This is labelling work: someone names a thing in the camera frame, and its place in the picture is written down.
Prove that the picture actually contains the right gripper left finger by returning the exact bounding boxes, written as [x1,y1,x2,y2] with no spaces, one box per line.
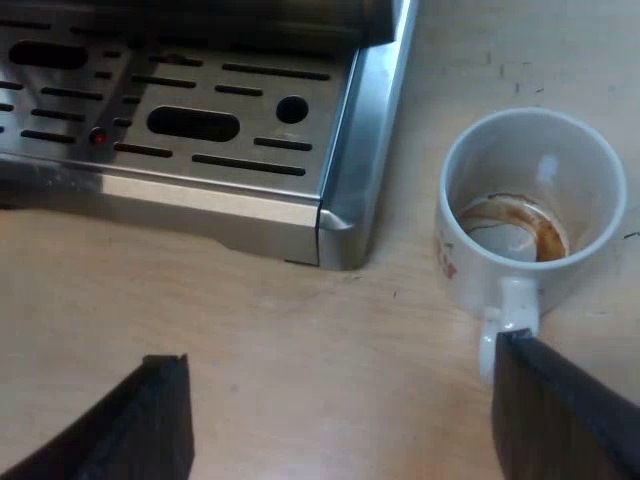
[0,353,195,480]

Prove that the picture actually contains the steel espresso machine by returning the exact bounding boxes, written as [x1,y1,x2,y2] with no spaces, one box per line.
[0,0,419,271]

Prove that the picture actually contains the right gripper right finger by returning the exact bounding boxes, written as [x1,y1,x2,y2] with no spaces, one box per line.
[491,327,640,480]

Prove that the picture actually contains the white mug red black print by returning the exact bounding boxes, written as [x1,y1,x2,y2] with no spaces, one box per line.
[432,107,629,386]

